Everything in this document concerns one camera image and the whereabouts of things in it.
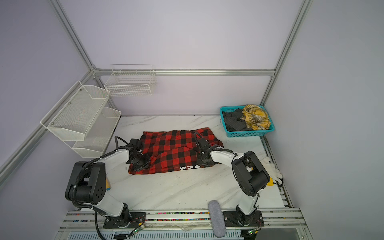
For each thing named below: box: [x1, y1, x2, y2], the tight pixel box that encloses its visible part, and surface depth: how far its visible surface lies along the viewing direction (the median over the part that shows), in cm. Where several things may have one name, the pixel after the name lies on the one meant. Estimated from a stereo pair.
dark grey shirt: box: [222, 108, 253, 132], surface depth 107 cm
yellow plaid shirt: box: [241, 104, 271, 131], surface depth 107 cm
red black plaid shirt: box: [128, 127, 224, 175], surface depth 100 cm
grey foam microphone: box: [208, 200, 227, 238], surface depth 73 cm
